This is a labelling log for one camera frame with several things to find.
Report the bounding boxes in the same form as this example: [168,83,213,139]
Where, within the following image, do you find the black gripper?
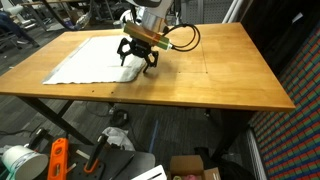
[116,37,160,74]

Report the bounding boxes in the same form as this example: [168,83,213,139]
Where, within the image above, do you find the white cloth towel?
[42,34,148,85]

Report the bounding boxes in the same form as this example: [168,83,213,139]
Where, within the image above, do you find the white crumpled cloth pile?
[119,9,138,26]

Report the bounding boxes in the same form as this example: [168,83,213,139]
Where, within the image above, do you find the brown cardboard carton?
[68,9,88,25]

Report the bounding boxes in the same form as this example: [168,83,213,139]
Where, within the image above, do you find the blue floor tape strip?
[148,119,160,155]

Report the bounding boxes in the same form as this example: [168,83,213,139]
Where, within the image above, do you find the white plastic bag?
[100,125,137,152]

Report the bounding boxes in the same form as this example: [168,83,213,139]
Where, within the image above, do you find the white pegboard panel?
[179,0,232,25]

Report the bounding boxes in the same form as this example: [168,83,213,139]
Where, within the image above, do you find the white poles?
[221,0,248,24]

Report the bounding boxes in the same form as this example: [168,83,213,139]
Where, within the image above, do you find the black tool board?
[64,143,157,180]

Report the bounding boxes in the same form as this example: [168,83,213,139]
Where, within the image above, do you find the silver metal bar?
[75,149,92,161]

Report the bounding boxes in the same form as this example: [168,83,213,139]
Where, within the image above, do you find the brown cardboard box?
[167,154,222,180]

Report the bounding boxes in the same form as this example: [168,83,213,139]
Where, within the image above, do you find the orange level tool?
[46,137,70,180]

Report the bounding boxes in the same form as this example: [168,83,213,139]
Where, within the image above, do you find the black curtain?
[240,0,320,76]

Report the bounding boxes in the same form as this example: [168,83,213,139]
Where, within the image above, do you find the black bag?
[194,146,266,180]

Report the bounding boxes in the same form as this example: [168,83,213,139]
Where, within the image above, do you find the white bucket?
[0,144,50,180]

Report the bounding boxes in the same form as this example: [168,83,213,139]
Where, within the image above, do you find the white paper label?
[291,12,304,24]

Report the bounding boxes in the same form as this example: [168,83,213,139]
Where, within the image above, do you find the gold green wrist camera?
[122,20,173,52]

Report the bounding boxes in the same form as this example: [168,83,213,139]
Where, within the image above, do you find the black coiled floor cable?
[109,108,130,128]

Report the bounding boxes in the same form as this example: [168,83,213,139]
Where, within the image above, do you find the black camera cable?
[162,22,202,53]

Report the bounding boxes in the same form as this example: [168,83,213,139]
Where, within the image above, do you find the black table leg frame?
[15,95,256,163]

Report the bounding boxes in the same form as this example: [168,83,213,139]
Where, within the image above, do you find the orange handled black clamp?
[82,133,110,175]

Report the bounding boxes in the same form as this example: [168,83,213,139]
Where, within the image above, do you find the silver aluminium rail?
[245,127,268,180]

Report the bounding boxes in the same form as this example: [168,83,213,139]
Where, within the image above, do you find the colourful woven wall curtain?
[248,24,320,180]

